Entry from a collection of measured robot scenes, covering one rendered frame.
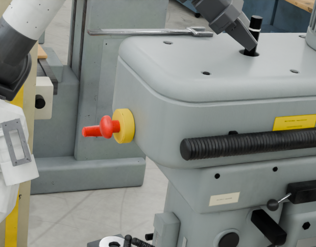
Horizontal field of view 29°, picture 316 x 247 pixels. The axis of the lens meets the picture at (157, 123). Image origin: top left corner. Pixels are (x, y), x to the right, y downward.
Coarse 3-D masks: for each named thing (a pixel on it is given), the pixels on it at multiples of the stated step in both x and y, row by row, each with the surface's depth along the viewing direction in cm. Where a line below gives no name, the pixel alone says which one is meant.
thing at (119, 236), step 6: (120, 234) 191; (96, 240) 186; (102, 240) 184; (108, 240) 185; (114, 240) 185; (120, 240) 186; (90, 246) 183; (96, 246) 184; (102, 246) 182; (108, 246) 182; (114, 246) 185; (120, 246) 183
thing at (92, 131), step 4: (84, 128) 115; (88, 128) 115; (92, 128) 115; (96, 128) 116; (84, 132) 115; (88, 132) 115; (92, 132) 115; (96, 132) 116; (84, 136) 116; (88, 136) 115; (92, 136) 116; (96, 136) 116; (100, 136) 117
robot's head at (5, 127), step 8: (16, 120) 117; (0, 128) 118; (8, 128) 116; (16, 128) 116; (8, 136) 116; (24, 136) 117; (8, 144) 116; (24, 144) 117; (24, 152) 117; (16, 160) 116; (24, 160) 117
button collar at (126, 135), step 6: (126, 108) 106; (114, 114) 107; (120, 114) 105; (126, 114) 104; (120, 120) 105; (126, 120) 104; (132, 120) 104; (120, 126) 105; (126, 126) 103; (132, 126) 104; (120, 132) 105; (126, 132) 104; (132, 132) 104; (120, 138) 105; (126, 138) 104; (132, 138) 105
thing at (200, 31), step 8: (88, 32) 108; (96, 32) 107; (104, 32) 108; (112, 32) 109; (120, 32) 109; (128, 32) 110; (136, 32) 111; (144, 32) 111; (152, 32) 112; (160, 32) 113; (168, 32) 113; (176, 32) 114; (184, 32) 115; (192, 32) 115; (200, 32) 116; (208, 32) 116
